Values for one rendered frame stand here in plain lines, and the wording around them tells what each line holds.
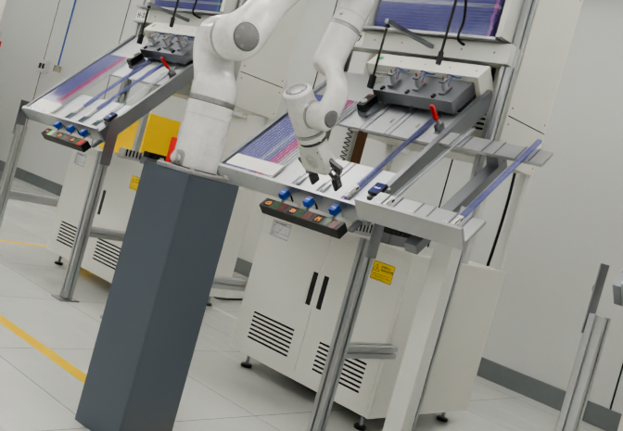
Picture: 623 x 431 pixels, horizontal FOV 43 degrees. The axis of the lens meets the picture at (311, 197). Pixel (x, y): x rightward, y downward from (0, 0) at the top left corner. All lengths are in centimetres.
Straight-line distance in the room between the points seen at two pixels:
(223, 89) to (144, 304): 57
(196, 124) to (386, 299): 96
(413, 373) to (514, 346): 196
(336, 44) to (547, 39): 108
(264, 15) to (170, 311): 78
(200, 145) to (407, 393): 92
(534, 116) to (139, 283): 166
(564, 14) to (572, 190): 128
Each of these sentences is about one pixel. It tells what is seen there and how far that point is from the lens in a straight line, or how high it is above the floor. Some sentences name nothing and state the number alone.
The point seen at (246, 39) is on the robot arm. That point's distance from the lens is 197.
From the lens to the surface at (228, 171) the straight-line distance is 272.
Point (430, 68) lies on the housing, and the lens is 283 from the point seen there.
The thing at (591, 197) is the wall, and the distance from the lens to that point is 411.
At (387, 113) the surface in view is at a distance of 277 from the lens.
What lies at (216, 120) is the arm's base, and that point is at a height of 85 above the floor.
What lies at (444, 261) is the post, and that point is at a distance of 225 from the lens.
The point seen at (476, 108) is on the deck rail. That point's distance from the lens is 269.
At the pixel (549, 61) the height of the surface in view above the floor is 142.
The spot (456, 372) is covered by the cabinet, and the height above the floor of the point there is 22.
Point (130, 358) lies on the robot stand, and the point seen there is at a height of 22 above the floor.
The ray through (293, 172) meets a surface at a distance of 259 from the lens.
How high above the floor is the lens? 77
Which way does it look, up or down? 1 degrees down
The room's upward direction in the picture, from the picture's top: 15 degrees clockwise
